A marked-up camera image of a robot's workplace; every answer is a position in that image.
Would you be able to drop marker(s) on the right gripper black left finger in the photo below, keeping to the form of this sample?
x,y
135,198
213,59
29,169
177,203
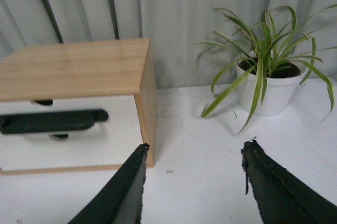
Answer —
x,y
121,199

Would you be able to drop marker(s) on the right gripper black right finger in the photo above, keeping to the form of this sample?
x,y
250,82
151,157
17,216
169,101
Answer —
x,y
281,197

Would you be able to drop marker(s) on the white front wooden drawer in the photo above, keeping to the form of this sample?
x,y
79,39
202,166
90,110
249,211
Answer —
x,y
106,143

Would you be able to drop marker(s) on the wooden drawer cabinet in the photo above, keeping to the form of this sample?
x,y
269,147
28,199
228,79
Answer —
x,y
81,70

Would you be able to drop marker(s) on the white plant pot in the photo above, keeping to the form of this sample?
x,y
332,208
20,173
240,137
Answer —
x,y
279,92

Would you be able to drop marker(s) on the green spider plant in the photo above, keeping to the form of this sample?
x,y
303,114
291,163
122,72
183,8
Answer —
x,y
268,49

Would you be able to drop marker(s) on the grey curtain backdrop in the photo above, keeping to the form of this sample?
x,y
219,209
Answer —
x,y
175,28

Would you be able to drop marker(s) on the black drawer handle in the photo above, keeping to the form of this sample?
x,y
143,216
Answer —
x,y
48,122

